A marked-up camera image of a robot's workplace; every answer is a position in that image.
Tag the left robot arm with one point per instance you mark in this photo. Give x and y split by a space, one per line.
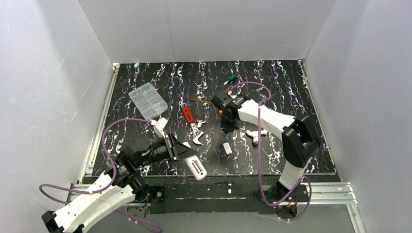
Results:
122 184

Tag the white remote control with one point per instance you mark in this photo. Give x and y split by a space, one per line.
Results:
196 167

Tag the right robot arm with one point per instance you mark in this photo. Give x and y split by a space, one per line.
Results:
300 141

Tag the yellow tape measure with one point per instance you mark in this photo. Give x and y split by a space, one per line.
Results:
204 101

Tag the white battery cover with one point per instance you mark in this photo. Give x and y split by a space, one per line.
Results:
227 148

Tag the green handled screwdriver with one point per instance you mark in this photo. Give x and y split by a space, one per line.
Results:
233 77

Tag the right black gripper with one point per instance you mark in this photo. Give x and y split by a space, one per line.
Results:
220 102

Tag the red adjustable wrench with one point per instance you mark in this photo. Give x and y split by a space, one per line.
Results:
197 134

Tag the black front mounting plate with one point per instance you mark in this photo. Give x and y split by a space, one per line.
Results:
219 194

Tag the clear plastic screw box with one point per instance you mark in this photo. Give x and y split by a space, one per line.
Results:
148 101

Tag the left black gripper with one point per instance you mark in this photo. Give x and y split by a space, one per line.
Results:
173 147

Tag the white plastic faucet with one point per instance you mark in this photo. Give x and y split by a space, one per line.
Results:
255 135

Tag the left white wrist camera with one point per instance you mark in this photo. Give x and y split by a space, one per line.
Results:
159 126

